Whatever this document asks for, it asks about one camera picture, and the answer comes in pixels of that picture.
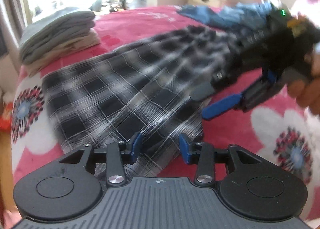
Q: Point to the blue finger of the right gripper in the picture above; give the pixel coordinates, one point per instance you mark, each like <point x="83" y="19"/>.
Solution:
<point x="202" y="92"/>
<point x="216" y="109"/>

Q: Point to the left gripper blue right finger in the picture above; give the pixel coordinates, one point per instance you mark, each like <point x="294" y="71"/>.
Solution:
<point x="200" y="154"/>

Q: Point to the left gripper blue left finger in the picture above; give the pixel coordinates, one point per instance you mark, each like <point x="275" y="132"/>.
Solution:
<point x="119" y="154"/>

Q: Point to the black white plaid shirt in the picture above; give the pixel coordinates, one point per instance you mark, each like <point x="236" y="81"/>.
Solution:
<point x="139" y="87"/>

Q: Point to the person right hand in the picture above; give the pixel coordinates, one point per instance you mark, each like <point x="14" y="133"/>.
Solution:
<point x="307" y="95"/>

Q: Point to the blue denim garment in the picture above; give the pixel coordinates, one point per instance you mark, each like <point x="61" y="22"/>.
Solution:
<point x="238" y="18"/>

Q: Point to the pink pillow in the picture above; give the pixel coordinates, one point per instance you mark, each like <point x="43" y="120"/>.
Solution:
<point x="307" y="8"/>

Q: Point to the folded beige garment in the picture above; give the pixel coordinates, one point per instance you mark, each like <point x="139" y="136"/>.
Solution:
<point x="62" y="50"/>

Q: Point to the red snack box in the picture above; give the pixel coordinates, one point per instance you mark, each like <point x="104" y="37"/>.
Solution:
<point x="6" y="118"/>

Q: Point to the folded grey garment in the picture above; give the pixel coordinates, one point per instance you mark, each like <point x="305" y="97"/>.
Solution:
<point x="42" y="36"/>

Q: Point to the grey curtain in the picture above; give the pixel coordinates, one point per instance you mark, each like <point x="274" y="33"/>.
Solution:
<point x="14" y="11"/>

